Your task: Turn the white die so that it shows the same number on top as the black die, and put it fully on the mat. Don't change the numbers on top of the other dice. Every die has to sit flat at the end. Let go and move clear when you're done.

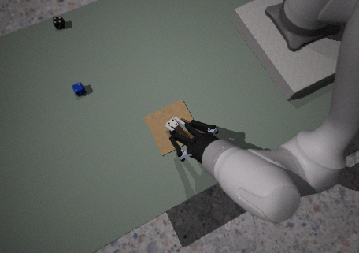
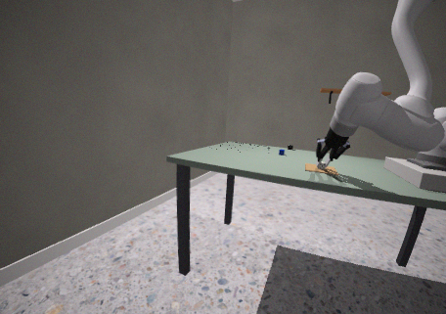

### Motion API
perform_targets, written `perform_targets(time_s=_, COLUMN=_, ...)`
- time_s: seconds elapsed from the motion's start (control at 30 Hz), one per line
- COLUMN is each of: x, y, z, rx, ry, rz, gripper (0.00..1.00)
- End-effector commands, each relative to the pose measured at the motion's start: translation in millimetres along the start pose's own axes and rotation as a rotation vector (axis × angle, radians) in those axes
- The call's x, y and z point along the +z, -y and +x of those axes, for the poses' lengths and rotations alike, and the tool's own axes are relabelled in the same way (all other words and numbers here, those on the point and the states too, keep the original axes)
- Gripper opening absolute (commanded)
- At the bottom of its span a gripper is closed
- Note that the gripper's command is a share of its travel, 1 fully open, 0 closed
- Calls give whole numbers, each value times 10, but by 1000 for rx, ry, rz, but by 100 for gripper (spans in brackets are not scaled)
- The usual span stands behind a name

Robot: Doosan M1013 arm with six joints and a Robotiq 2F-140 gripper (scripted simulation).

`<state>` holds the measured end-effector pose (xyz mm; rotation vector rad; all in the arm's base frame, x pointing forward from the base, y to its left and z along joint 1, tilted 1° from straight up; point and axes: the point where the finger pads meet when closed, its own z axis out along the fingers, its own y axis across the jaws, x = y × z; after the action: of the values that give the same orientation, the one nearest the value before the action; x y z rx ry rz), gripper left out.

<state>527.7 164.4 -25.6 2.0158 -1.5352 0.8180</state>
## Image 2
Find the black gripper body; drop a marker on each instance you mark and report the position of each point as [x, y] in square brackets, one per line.
[335, 139]

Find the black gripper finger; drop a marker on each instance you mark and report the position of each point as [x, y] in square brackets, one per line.
[323, 152]
[334, 154]

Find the tan mottled mat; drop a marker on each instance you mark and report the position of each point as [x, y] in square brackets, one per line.
[313, 168]

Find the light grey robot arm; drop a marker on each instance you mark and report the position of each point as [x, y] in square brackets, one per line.
[410, 122]

